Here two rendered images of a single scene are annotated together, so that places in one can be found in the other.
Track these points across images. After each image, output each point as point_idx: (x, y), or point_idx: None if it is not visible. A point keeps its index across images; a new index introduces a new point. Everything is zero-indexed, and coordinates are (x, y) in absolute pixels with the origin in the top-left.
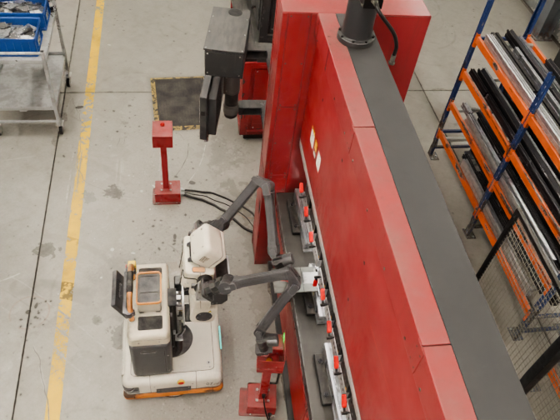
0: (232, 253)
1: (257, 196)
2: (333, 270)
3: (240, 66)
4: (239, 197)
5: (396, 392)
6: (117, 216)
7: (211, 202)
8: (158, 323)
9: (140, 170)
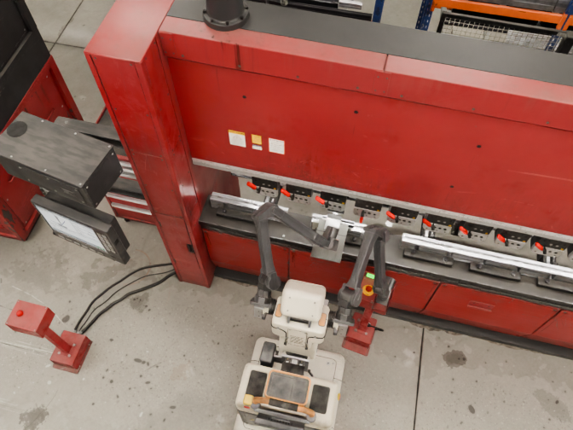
0: (187, 305)
1: (170, 246)
2: (395, 189)
3: (117, 161)
4: (264, 244)
5: None
6: (75, 421)
7: (108, 305)
8: (323, 390)
9: (13, 375)
